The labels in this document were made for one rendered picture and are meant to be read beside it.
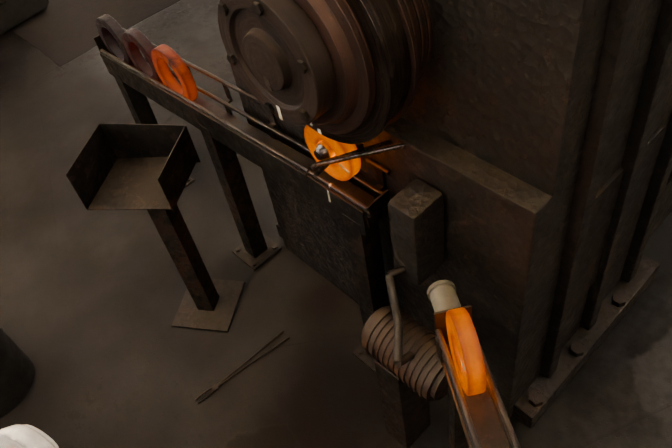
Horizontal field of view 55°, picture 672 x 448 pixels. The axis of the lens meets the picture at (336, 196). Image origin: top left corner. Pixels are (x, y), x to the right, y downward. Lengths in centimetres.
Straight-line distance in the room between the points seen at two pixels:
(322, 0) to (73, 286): 171
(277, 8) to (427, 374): 80
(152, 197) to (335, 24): 87
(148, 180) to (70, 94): 168
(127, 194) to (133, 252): 72
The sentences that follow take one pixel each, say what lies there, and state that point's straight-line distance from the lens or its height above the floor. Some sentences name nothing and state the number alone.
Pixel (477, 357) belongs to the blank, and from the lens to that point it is 118.
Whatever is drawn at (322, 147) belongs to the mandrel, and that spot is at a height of 84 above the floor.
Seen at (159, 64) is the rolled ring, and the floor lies 72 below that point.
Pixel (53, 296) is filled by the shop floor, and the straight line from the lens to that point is 257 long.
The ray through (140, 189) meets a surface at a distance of 185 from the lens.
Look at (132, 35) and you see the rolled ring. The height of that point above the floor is 78.
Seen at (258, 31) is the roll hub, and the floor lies 118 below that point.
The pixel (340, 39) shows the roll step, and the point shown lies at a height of 119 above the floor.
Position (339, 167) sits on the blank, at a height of 79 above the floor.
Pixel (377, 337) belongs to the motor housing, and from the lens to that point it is 150.
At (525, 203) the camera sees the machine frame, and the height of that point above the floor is 87.
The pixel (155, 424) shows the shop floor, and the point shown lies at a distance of 213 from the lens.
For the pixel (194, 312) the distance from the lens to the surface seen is 228.
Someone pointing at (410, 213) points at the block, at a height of 80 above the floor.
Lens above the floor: 179
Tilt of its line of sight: 46 degrees down
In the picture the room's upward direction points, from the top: 11 degrees counter-clockwise
